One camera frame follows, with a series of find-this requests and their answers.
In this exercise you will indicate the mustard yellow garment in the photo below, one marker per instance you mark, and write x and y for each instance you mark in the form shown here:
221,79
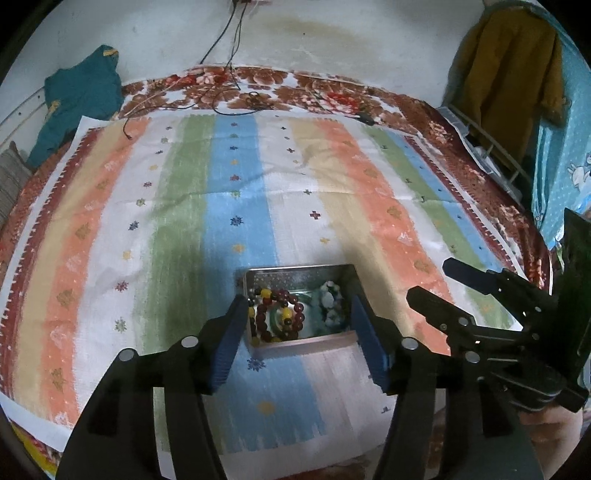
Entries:
508,78

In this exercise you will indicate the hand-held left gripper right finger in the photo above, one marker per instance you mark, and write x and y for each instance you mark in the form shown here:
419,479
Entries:
369,344

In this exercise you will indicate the metal tin box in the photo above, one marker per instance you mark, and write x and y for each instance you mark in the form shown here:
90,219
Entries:
295,277

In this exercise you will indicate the grey striped pillow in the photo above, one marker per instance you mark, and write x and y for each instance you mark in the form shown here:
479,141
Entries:
11,180

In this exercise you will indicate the small black device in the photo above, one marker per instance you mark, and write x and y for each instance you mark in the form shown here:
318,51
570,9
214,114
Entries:
365,118

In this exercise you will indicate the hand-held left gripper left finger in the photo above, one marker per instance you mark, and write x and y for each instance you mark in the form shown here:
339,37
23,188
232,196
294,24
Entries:
227,344

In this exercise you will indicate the teal printed curtain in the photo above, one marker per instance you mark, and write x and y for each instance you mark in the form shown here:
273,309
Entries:
568,161

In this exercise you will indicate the teal garment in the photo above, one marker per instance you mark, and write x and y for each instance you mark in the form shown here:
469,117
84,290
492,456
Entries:
78,92

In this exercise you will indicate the person's right hand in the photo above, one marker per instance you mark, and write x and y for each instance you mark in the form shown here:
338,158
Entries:
554,438

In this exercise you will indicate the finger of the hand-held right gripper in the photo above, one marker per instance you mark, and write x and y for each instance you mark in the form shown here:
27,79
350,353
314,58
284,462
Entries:
475,277
438,309

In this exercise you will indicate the striped woven mat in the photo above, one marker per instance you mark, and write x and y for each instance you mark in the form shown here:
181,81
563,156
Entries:
184,207

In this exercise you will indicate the brown floral blanket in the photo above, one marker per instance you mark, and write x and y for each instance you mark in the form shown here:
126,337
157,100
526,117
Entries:
277,81

